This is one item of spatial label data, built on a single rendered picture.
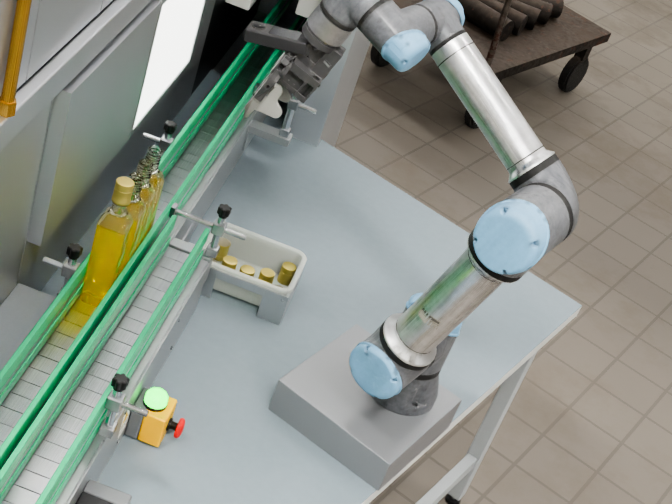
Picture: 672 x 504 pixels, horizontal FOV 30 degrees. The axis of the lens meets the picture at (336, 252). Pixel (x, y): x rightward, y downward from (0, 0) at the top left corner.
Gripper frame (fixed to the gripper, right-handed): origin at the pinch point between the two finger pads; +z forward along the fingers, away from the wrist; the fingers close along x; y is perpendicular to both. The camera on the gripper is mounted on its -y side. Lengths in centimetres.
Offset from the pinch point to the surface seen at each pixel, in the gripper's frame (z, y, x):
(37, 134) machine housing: 19.7, -26.1, -20.3
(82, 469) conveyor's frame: 44, 14, -55
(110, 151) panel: 40.1, -15.3, 18.4
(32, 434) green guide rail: 39, 4, -59
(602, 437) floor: 85, 160, 122
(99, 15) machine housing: 5.7, -31.1, 1.3
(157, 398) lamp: 45, 20, -29
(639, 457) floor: 80, 172, 119
